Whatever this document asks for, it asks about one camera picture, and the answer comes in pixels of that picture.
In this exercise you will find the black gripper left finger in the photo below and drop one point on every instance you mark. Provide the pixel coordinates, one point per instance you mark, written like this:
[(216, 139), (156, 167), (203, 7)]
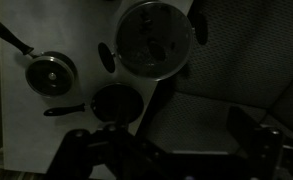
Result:
[(119, 156)]

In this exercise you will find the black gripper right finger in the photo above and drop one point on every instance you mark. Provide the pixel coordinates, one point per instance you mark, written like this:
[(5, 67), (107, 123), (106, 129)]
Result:
[(256, 143)]

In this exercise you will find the large glass pot lid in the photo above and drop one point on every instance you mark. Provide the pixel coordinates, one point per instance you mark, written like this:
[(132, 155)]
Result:
[(152, 33)]

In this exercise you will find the large black pot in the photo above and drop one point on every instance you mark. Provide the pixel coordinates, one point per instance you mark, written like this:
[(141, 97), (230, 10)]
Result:
[(106, 58)]

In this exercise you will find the small glass saucepan lid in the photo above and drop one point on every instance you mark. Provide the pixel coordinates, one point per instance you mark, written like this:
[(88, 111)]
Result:
[(51, 76)]

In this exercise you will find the black frying pan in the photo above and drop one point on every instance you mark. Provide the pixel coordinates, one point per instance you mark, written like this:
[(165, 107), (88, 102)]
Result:
[(116, 103)]

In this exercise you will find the dark grey sofa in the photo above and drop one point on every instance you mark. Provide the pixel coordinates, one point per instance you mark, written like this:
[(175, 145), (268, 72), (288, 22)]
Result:
[(246, 50)]

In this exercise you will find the grey coffee table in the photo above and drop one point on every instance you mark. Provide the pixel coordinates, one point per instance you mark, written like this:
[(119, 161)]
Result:
[(69, 23)]

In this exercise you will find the small black saucepan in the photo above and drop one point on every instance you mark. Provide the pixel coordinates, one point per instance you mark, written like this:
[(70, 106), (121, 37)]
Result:
[(6, 33)]

